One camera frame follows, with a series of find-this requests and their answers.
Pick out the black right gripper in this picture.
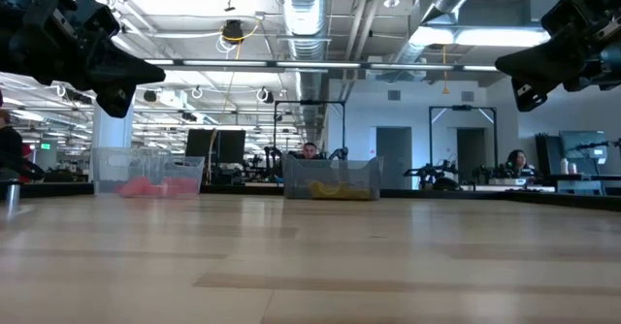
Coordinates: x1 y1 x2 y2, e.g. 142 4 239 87
494 0 621 113

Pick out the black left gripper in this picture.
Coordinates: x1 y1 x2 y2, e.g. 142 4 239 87
0 0 166 119

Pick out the red wooden block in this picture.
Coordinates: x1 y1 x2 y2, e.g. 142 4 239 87
114 176 157 199
162 176 200 197

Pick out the yellow arch-shaped block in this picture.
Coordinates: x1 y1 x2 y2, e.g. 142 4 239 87
306 179 343 200

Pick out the white pillar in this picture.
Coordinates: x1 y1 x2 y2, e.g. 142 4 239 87
90 103 137 150

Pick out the large ceiling light panel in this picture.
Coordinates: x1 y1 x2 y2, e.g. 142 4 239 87
409 25 552 49

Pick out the black cabinet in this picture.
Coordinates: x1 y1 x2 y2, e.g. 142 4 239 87
534 133 560 177

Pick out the clear plastic bin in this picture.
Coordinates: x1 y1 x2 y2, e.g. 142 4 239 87
90 146 207 199

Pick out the person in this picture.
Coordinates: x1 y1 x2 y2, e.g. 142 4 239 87
504 148 539 179
0 108 25 182
299 141 322 161

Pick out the black monitor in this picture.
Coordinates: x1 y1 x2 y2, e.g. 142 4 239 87
184 128 216 164
216 129 247 165

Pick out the grey door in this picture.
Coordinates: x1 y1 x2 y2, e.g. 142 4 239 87
455 126 488 179
375 125 414 191

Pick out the linear ceiling light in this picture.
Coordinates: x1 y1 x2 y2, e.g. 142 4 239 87
145 57 501 72

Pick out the dark grey plastic bin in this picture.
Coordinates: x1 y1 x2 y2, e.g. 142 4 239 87
281 153 385 202

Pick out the black rig frame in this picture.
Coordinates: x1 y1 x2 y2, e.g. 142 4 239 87
428 104 499 182

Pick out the hanging yellow cable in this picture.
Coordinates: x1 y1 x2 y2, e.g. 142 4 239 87
206 20 263 184

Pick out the black ceiling cable reel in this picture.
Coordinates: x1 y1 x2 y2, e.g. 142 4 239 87
220 18 246 45

